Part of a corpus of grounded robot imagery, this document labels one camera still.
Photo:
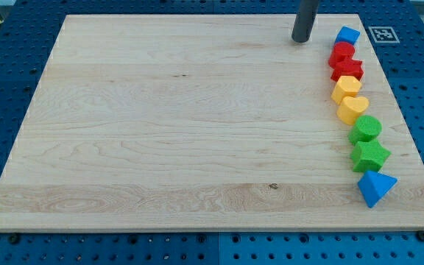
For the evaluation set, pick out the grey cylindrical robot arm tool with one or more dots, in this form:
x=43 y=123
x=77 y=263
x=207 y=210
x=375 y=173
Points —
x=304 y=20

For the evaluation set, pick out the blue cube block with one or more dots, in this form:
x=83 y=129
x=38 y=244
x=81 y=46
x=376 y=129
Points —
x=347 y=35

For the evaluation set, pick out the light wooden board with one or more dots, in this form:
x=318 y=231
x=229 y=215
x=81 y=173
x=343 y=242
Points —
x=196 y=123

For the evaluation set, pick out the yellow hexagon block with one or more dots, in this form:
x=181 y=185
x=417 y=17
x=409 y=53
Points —
x=345 y=86

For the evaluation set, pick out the yellow heart block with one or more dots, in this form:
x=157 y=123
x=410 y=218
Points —
x=351 y=108

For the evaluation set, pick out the red star block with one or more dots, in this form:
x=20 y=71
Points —
x=348 y=67

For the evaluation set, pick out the red cylinder block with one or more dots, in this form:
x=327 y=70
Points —
x=341 y=50

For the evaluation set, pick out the green cylinder block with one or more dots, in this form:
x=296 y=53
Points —
x=366 y=128

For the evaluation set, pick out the green star block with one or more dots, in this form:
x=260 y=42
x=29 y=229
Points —
x=369 y=156

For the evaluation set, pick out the blue triangle block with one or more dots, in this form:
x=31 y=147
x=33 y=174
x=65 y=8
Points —
x=374 y=186

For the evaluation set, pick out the white fiducial marker tag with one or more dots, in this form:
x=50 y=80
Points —
x=383 y=34

